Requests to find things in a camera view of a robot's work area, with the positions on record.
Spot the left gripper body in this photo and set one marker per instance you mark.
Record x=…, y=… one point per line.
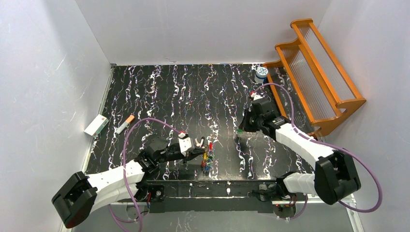
x=192, y=148

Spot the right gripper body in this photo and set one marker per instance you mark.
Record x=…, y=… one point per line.
x=244, y=121

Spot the keyring with coloured tags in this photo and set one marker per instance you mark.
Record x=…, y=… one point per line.
x=208, y=156

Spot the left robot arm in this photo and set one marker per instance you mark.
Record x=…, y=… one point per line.
x=82, y=194

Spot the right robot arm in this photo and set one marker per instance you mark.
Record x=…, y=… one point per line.
x=335, y=175

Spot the orange white marker tube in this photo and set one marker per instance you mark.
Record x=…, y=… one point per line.
x=125, y=124

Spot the small white blue jar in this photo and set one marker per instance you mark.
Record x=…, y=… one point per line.
x=261, y=75

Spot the orange wooden rack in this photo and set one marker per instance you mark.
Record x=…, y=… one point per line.
x=325, y=90

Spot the white cardboard box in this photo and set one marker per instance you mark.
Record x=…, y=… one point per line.
x=96, y=126

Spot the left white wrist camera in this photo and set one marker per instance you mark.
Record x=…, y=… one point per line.
x=186, y=143

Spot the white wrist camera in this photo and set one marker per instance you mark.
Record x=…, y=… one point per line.
x=186, y=143
x=255, y=96

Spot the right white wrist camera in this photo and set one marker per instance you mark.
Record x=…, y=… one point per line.
x=255, y=96

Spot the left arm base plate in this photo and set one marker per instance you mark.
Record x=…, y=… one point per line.
x=150, y=193

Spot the aluminium rail frame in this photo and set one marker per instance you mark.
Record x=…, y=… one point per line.
x=225, y=206

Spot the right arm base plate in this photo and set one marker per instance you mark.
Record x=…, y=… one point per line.
x=272, y=192

